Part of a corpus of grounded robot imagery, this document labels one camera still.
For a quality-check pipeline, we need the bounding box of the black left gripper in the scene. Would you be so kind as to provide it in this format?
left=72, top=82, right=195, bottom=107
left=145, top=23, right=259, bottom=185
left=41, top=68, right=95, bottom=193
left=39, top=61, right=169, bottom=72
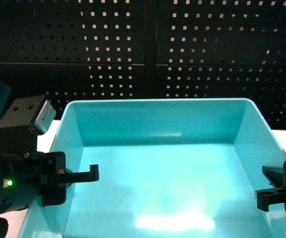
left=0, top=126, right=99, bottom=214

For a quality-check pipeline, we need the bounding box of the teal plastic storage box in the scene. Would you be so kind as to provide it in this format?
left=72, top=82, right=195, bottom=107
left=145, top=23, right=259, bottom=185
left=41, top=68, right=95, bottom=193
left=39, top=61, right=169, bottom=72
left=19, top=99, right=286, bottom=238

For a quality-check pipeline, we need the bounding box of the black perforated pegboard panel right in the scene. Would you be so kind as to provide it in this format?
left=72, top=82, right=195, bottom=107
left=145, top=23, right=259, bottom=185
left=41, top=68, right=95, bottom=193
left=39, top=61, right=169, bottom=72
left=155, top=0, right=286, bottom=129

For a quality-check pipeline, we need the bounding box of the black perforated pegboard panel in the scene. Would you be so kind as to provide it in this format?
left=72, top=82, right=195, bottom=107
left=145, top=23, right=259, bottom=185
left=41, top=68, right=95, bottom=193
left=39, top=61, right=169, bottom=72
left=155, top=0, right=286, bottom=129
left=0, top=0, right=157, bottom=117

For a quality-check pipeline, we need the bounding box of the black perforated pegboard panel left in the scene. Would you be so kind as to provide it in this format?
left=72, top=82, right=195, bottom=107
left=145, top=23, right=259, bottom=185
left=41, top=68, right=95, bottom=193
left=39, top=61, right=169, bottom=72
left=0, top=0, right=157, bottom=117

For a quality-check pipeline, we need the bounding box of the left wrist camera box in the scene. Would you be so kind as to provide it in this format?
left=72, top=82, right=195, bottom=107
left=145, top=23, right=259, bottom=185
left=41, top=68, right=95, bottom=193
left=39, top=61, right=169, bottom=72
left=0, top=95, right=56, bottom=135

